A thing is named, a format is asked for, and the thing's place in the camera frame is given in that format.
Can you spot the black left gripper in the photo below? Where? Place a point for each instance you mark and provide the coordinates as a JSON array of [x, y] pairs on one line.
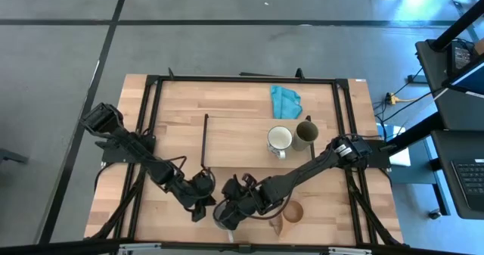
[[198, 190]]

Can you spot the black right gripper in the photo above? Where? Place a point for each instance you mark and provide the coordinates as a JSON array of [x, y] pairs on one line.
[[247, 207]]

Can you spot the white floral print mug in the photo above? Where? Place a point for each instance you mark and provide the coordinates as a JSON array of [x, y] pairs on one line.
[[279, 137]]

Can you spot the tall beige tumbler cup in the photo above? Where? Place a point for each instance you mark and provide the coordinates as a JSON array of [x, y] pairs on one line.
[[306, 132]]

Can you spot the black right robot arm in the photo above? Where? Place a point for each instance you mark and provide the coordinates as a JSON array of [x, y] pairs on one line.
[[302, 170]]

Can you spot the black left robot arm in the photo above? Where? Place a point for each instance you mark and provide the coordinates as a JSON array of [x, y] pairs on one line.
[[128, 145]]

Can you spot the wooden shelf with black legs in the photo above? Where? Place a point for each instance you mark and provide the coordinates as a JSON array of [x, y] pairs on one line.
[[234, 145]]

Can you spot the blue cloth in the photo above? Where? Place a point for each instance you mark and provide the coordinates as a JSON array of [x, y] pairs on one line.
[[285, 103]]

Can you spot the grey chair leg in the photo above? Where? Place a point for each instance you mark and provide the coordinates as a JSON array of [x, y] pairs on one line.
[[11, 156]]

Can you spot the black slanted beam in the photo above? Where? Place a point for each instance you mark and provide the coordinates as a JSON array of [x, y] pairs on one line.
[[419, 132], [457, 26]]

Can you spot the black keyboard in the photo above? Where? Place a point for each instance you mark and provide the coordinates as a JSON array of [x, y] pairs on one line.
[[472, 183]]

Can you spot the dark grey computer desk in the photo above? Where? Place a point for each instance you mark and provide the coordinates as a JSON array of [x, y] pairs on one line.
[[453, 111]]

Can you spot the laptop with blue screen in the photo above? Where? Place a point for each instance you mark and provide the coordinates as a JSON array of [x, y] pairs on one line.
[[470, 79]]

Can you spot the black power adapter box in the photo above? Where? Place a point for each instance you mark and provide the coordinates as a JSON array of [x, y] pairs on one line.
[[461, 58]]

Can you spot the black aluminium rig frame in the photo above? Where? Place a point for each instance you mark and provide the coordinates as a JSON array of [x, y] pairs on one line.
[[246, 79]]

